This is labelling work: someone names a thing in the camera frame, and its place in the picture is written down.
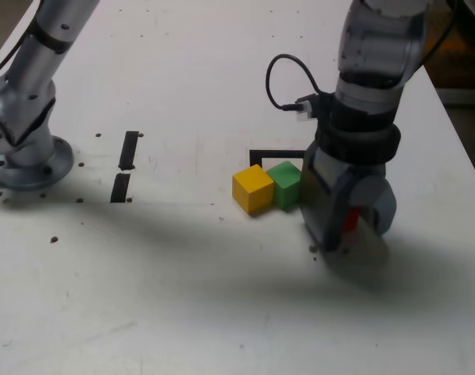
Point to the black tape square outline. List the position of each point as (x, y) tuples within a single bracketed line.
[(276, 153)]

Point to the green cube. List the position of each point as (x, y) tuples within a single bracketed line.
[(286, 179)]

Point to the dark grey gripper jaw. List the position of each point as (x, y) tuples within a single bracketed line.
[(323, 211)]

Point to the grey furniture bar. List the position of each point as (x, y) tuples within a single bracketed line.
[(464, 97)]

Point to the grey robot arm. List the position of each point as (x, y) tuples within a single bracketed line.
[(378, 39)]

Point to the red cube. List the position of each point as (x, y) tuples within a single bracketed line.
[(351, 220)]

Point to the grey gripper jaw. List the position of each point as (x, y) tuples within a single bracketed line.
[(374, 199)]

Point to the white camera on black bracket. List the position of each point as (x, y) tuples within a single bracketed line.
[(306, 109)]

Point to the yellow cube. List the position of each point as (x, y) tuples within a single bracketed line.
[(251, 189)]

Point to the black tape strip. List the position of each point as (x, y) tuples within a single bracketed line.
[(127, 150)]

